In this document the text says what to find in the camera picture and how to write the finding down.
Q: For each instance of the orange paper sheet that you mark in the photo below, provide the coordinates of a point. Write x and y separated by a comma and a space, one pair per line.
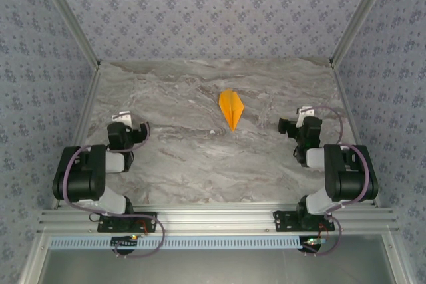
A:
231, 107

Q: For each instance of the small black controller board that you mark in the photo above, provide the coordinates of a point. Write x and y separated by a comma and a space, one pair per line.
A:
311, 243
124, 242

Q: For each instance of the long aluminium mounting rail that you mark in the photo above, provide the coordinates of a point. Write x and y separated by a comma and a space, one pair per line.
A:
213, 219

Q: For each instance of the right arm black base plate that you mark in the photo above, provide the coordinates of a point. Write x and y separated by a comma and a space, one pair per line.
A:
283, 224

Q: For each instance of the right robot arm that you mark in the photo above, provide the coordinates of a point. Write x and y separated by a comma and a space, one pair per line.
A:
349, 171

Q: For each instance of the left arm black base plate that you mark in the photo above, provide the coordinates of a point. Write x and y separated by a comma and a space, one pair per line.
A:
110, 225

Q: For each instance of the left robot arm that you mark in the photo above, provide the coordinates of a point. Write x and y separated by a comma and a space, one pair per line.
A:
80, 171

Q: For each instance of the aluminium frame post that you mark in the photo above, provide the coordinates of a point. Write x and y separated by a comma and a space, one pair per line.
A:
359, 14
70, 14

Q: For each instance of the grey metal panel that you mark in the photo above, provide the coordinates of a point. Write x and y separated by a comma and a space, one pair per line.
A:
213, 267

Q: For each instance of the aluminium table side rail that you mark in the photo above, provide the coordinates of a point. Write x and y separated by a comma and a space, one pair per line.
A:
344, 97
81, 131

